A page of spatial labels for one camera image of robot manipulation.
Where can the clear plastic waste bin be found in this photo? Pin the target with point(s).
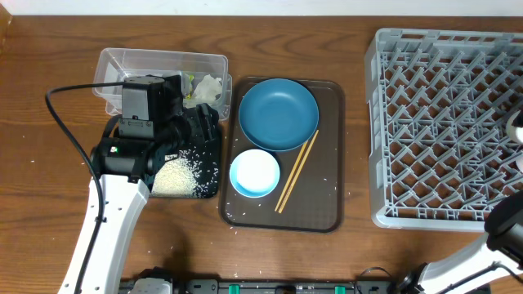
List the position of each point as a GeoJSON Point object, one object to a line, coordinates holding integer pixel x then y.
{"type": "Point", "coordinates": [116, 64]}

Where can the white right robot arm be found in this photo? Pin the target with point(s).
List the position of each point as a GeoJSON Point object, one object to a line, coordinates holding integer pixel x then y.
{"type": "Point", "coordinates": [497, 253]}

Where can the grey dishwasher rack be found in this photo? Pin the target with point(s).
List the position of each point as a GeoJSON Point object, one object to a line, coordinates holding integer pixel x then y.
{"type": "Point", "coordinates": [439, 103]}

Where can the wooden chopstick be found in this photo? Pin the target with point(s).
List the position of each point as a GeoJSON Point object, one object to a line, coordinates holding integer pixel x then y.
{"type": "Point", "coordinates": [298, 160]}
{"type": "Point", "coordinates": [300, 167]}

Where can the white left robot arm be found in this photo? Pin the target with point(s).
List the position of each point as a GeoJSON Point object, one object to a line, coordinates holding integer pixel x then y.
{"type": "Point", "coordinates": [102, 246]}

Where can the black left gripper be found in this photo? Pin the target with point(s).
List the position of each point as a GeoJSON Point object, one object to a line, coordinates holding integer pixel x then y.
{"type": "Point", "coordinates": [207, 131]}

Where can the dark blue plate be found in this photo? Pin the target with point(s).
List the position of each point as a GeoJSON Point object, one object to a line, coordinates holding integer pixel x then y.
{"type": "Point", "coordinates": [278, 114]}

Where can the spilled rice pile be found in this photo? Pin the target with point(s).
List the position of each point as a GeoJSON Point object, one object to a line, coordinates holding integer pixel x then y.
{"type": "Point", "coordinates": [187, 174]}

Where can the light blue bowl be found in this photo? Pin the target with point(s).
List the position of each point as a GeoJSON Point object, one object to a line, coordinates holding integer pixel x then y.
{"type": "Point", "coordinates": [254, 173]}

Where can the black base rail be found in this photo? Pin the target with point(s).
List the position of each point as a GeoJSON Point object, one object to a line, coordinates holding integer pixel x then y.
{"type": "Point", "coordinates": [159, 280]}

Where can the black waste tray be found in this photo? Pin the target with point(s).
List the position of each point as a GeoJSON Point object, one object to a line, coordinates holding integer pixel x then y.
{"type": "Point", "coordinates": [127, 167]}

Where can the yellow green snack wrapper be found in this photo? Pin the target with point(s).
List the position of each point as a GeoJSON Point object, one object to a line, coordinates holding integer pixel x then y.
{"type": "Point", "coordinates": [187, 87]}

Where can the brown serving tray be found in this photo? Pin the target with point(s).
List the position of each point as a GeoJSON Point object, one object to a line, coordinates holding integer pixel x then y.
{"type": "Point", "coordinates": [316, 200]}

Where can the crumpled white tissue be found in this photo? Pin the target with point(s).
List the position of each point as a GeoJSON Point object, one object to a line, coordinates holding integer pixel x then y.
{"type": "Point", "coordinates": [208, 89]}

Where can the white cup pink inside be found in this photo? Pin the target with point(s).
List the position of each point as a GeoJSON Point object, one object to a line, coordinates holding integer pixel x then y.
{"type": "Point", "coordinates": [514, 127]}

